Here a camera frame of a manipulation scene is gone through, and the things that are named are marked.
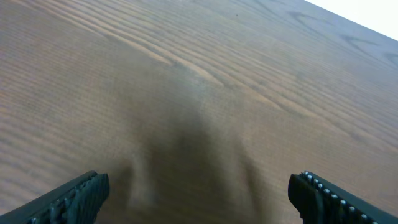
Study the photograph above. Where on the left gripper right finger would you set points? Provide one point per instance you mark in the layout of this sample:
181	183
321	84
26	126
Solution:
318	201

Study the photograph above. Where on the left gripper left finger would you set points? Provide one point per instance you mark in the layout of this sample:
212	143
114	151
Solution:
77	201

